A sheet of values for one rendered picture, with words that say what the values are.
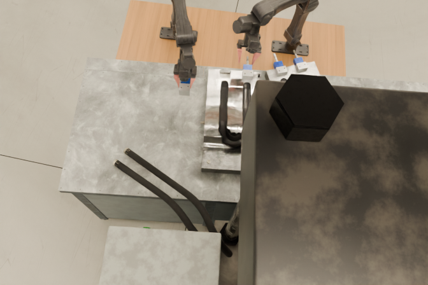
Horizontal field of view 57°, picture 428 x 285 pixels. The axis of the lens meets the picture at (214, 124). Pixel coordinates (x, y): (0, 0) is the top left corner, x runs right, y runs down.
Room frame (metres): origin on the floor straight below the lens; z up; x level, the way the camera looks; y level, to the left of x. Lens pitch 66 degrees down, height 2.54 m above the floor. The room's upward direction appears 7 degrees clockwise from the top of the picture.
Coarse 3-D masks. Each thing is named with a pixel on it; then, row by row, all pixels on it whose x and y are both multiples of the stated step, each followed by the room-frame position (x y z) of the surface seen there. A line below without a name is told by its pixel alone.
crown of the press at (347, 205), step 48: (288, 96) 0.28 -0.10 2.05; (336, 96) 0.29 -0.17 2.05; (384, 96) 0.33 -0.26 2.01; (288, 144) 0.22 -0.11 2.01; (336, 144) 0.23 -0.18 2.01; (384, 144) 0.24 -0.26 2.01; (240, 192) 0.19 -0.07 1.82; (288, 192) 0.15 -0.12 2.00; (336, 192) 0.16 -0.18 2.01; (384, 192) 0.17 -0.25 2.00; (240, 240) 0.10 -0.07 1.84; (288, 240) 0.09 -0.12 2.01; (336, 240) 0.09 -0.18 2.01; (384, 240) 0.10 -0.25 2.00
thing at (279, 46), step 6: (276, 42) 1.30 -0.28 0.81; (282, 42) 1.31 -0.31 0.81; (288, 42) 1.26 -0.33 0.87; (276, 48) 1.26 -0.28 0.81; (282, 48) 1.27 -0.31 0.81; (288, 48) 1.25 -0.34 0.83; (294, 48) 1.25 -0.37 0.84; (300, 48) 1.28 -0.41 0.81; (306, 48) 1.29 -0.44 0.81; (300, 54) 1.25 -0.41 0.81; (306, 54) 1.25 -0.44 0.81
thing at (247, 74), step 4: (244, 64) 1.07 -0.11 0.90; (248, 64) 1.08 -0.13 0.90; (244, 68) 1.05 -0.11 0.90; (248, 68) 1.06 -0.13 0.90; (244, 72) 1.02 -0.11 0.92; (248, 72) 1.03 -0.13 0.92; (252, 72) 1.03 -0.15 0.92; (244, 76) 1.00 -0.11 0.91; (248, 76) 1.00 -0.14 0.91; (252, 76) 1.00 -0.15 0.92
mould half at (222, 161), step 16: (208, 80) 0.97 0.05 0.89; (224, 80) 0.98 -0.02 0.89; (240, 80) 0.99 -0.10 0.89; (256, 80) 1.00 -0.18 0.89; (208, 96) 0.88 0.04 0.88; (240, 96) 0.91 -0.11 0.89; (208, 112) 0.79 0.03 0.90; (240, 112) 0.82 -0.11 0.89; (208, 128) 0.70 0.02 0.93; (240, 128) 0.72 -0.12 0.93; (208, 144) 0.65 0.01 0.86; (224, 160) 0.58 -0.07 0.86; (240, 160) 0.59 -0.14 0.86
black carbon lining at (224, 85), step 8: (224, 88) 0.94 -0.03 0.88; (248, 88) 0.95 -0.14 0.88; (224, 96) 0.90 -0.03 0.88; (248, 96) 0.91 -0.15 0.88; (224, 104) 0.85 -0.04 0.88; (248, 104) 0.87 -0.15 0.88; (224, 112) 0.81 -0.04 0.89; (224, 120) 0.75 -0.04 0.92; (224, 128) 0.72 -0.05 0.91; (224, 136) 0.69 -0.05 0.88; (232, 136) 0.68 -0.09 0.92; (240, 136) 0.69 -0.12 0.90; (224, 144) 0.65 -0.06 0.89; (232, 144) 0.66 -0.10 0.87; (240, 144) 0.66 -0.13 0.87
